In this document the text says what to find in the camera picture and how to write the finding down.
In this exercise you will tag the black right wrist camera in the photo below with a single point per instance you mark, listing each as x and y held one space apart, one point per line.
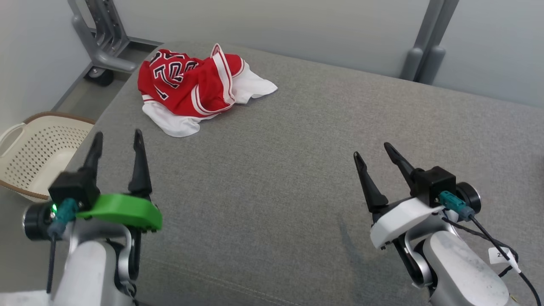
433 185

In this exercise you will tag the cream perforated laundry basket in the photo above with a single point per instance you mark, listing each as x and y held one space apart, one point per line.
38 153

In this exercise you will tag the grey partition foot with caster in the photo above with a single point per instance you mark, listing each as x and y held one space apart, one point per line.
106 55

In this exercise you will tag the grey partition post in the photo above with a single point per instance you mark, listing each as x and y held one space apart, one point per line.
431 66
411 63

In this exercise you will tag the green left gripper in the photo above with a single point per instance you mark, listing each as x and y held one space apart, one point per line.
123 210

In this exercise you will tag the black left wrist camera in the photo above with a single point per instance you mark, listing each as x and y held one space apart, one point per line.
72 189

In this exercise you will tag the red Bulls jersey white sleeves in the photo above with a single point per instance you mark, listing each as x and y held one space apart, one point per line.
199 89

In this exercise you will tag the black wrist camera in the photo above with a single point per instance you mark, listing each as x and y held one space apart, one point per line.
433 185
72 189

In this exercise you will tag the white partition panel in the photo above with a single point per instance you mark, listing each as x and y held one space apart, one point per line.
501 42
276 25

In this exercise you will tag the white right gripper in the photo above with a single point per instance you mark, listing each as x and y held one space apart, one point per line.
403 219

